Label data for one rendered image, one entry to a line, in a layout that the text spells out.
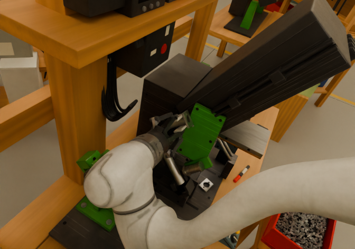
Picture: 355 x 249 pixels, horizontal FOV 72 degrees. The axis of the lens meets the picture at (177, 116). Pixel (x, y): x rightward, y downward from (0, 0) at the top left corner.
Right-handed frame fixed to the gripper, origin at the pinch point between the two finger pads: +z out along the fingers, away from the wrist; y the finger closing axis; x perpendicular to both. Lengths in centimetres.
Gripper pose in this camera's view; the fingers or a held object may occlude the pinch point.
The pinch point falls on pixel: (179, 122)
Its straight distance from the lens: 83.2
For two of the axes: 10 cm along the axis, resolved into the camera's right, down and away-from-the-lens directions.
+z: 4.0, -3.0, 8.7
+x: -8.4, 2.6, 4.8
